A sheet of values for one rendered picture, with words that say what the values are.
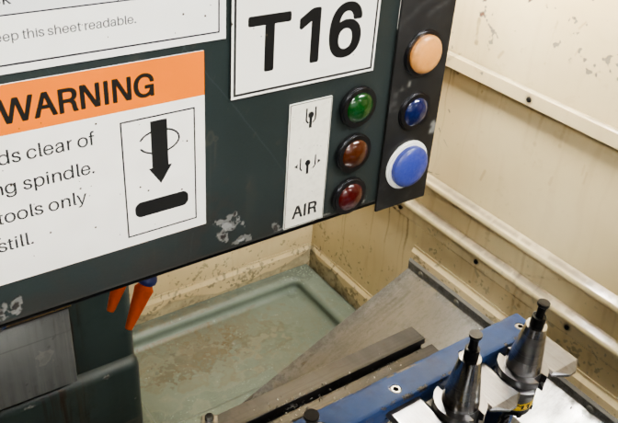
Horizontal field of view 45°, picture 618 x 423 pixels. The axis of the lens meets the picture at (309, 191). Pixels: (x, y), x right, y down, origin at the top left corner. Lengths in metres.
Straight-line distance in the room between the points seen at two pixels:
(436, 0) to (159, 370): 1.47
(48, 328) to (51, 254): 0.89
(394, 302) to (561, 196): 0.50
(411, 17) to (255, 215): 0.15
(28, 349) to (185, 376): 0.60
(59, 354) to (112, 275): 0.91
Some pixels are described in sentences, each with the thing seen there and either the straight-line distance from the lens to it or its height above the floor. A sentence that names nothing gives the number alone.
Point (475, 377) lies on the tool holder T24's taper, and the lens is 0.88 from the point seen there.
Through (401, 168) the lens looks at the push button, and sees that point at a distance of 0.50.
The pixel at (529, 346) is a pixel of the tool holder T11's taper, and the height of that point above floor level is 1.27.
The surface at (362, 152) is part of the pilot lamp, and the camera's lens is 0.47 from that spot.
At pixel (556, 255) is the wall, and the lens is 1.42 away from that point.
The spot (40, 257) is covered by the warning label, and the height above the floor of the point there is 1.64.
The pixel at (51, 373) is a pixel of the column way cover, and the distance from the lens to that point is 1.36.
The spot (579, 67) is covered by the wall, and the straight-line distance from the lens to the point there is 1.29.
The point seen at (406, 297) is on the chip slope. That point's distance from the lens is 1.69.
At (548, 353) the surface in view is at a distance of 1.03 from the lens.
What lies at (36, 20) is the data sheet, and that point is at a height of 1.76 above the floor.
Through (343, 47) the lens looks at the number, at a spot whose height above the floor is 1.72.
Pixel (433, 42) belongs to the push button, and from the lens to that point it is 0.47.
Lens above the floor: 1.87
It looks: 31 degrees down
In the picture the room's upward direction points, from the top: 4 degrees clockwise
